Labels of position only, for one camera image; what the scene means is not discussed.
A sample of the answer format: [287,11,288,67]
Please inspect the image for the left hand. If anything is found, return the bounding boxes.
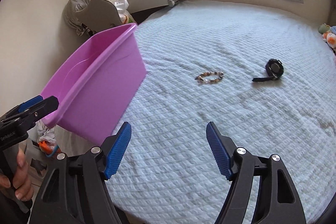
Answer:
[12,148,34,201]

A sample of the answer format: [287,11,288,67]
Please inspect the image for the pile of clothes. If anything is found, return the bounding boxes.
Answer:
[36,121,57,146]

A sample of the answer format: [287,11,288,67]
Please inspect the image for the orange item on floor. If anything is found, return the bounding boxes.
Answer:
[38,141,61,158]

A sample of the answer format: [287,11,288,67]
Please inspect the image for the purple plastic tub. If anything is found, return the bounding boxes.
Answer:
[41,23,146,145]

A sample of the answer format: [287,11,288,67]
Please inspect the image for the white quilted bed cover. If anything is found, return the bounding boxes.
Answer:
[107,1,335,223]

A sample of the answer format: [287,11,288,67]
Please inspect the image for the grey garment on chair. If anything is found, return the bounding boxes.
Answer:
[62,0,90,36]

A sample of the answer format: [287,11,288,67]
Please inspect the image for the grey chair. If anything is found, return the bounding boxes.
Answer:
[75,0,122,34]

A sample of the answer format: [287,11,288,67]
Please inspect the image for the white plastic bag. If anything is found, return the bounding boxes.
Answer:
[114,0,136,24]

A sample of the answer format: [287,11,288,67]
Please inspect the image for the small plush toys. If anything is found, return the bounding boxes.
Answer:
[318,23,336,54]

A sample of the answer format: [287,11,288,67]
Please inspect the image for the brown beaded bracelet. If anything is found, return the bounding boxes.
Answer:
[195,70,224,84]

